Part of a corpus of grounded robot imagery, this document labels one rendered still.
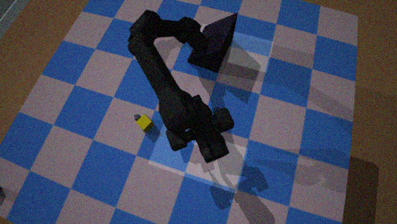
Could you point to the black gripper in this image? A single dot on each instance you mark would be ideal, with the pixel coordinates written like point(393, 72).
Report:
point(221, 120)

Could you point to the yellow-green block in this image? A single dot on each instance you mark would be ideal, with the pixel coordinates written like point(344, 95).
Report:
point(145, 123)

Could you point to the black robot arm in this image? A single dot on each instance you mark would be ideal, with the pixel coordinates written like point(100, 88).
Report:
point(178, 109)

